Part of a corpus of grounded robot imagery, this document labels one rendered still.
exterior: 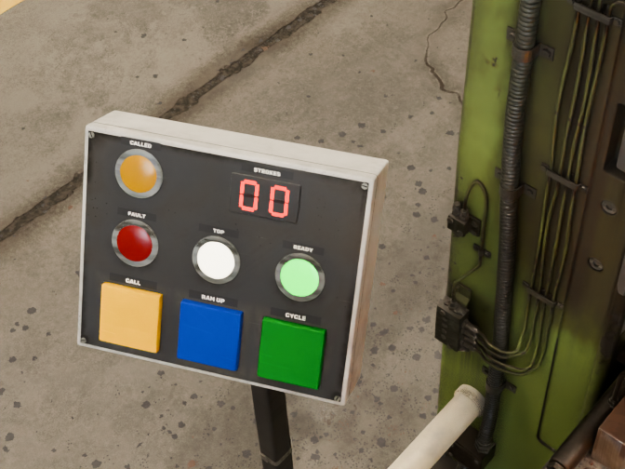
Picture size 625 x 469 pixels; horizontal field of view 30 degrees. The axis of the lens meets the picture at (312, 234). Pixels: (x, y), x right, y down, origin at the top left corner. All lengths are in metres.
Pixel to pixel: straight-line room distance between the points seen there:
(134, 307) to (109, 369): 1.22
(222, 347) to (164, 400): 1.18
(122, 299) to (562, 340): 0.56
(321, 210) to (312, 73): 1.91
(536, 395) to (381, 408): 0.87
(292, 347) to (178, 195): 0.22
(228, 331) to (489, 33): 0.45
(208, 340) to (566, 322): 0.46
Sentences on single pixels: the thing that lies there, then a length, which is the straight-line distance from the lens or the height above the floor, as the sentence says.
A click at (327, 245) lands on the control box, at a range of 1.29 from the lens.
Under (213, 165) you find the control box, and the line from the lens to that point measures 1.30.
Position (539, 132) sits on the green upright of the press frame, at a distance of 1.31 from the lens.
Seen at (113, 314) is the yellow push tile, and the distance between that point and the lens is 1.41.
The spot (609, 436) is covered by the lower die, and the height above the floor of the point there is 0.98.
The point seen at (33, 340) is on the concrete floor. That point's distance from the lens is 2.69.
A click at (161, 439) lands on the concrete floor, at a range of 2.49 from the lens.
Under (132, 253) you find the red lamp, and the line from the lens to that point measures 1.37.
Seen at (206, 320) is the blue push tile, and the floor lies 1.03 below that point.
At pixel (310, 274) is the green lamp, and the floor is 1.10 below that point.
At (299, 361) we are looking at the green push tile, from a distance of 1.35.
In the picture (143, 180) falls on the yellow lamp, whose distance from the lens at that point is 1.34.
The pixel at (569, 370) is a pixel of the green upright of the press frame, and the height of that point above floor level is 0.82.
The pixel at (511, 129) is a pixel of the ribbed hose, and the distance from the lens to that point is 1.30.
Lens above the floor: 2.12
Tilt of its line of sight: 50 degrees down
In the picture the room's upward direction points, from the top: 4 degrees counter-clockwise
